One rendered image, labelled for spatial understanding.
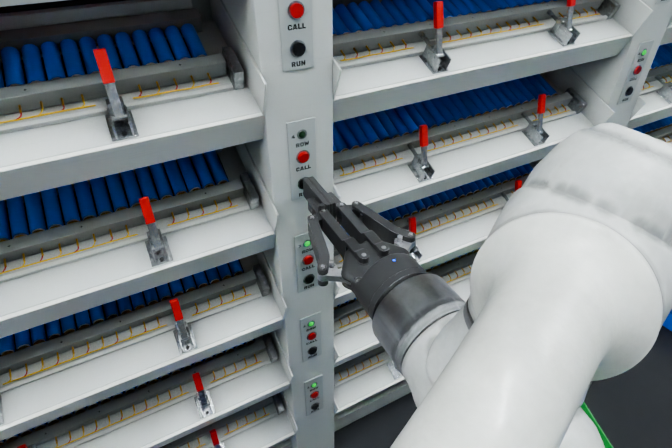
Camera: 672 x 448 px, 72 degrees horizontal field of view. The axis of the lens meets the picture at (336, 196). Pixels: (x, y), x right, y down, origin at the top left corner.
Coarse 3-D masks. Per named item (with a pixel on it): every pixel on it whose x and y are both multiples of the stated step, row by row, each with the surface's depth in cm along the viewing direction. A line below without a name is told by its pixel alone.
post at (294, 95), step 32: (224, 0) 59; (256, 0) 50; (320, 0) 53; (256, 32) 51; (320, 32) 55; (256, 64) 55; (320, 64) 57; (288, 96) 57; (320, 96) 59; (320, 128) 62; (256, 160) 67; (288, 160) 62; (320, 160) 65; (288, 192) 65; (288, 224) 68; (288, 256) 72; (288, 288) 76; (320, 288) 79; (288, 320) 80; (288, 352) 85; (320, 416) 102
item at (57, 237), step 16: (192, 192) 67; (208, 192) 67; (224, 192) 68; (240, 192) 69; (128, 208) 64; (160, 208) 64; (176, 208) 66; (192, 208) 67; (224, 208) 68; (80, 224) 61; (96, 224) 61; (112, 224) 62; (128, 224) 64; (16, 240) 58; (32, 240) 59; (48, 240) 59; (64, 240) 60; (80, 240) 62; (112, 240) 62; (0, 256) 57; (16, 256) 59
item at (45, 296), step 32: (224, 160) 74; (256, 192) 68; (160, 224) 66; (224, 224) 67; (256, 224) 68; (32, 256) 60; (64, 256) 61; (96, 256) 62; (128, 256) 62; (192, 256) 64; (224, 256) 67; (0, 288) 57; (32, 288) 58; (64, 288) 58; (96, 288) 59; (128, 288) 62; (0, 320) 55; (32, 320) 58
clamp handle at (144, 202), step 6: (138, 198) 59; (144, 198) 59; (144, 204) 59; (150, 204) 59; (144, 210) 59; (150, 210) 59; (144, 216) 59; (150, 216) 60; (150, 222) 60; (150, 228) 60; (156, 228) 61; (150, 234) 61; (156, 234) 61; (156, 240) 61; (156, 246) 61
